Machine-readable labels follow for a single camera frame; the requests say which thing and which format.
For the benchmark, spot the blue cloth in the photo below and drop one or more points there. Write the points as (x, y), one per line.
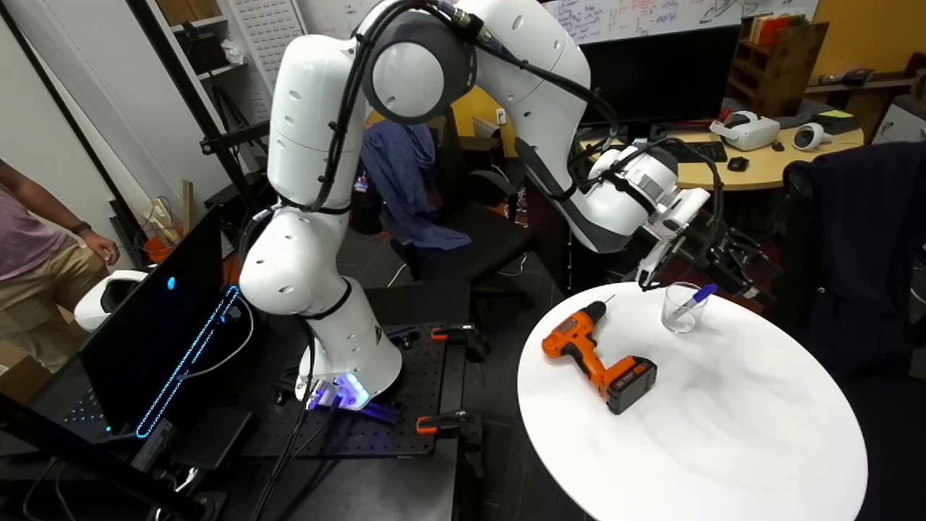
(407, 184)

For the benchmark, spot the whiteboard with writing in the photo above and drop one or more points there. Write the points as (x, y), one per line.
(655, 19)

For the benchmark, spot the black metal stand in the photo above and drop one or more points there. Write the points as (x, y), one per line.
(242, 134)

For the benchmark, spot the white perforated panel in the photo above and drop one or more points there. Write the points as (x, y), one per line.
(264, 39)

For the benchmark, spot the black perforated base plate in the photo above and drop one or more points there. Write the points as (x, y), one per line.
(407, 395)

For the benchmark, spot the marker with blue cap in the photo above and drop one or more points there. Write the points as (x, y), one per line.
(705, 292)

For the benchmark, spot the black keyboard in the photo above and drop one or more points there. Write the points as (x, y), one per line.
(700, 150)

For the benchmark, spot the black computer mouse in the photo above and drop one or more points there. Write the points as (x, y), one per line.
(740, 163)

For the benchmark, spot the white round device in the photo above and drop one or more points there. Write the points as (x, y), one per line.
(98, 304)

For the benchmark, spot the white VR headset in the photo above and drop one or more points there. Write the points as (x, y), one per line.
(753, 132)

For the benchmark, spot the person's bare forearm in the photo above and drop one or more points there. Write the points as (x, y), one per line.
(49, 198)

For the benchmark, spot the black metal bar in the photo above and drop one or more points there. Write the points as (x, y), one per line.
(59, 438)

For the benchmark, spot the white VR controller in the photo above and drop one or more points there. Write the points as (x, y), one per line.
(812, 134)

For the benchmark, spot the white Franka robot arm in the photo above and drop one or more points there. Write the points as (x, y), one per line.
(309, 146)

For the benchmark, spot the orange black clamp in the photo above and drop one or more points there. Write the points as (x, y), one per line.
(439, 424)
(454, 334)

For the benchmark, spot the person's hand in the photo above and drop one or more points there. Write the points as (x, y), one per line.
(104, 250)

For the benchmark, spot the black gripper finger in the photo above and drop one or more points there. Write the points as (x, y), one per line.
(759, 263)
(740, 279)

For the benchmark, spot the brown wooden organizer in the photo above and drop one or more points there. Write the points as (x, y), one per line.
(784, 66)

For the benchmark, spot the clear glass cup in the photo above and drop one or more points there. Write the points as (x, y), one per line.
(682, 321)

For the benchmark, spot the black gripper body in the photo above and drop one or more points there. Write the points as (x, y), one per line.
(724, 247)

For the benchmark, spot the round wooden desk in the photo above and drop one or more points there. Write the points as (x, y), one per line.
(771, 171)

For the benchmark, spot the black laptop with blue light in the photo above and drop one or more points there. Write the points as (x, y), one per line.
(156, 327)

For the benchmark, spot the black office chair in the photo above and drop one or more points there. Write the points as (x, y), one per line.
(857, 250)

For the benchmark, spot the black computer monitor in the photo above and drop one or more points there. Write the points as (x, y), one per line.
(668, 88)

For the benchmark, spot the person in pink shirt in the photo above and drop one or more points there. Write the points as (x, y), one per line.
(24, 242)

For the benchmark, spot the black swivel chair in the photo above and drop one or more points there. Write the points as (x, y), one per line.
(483, 242)

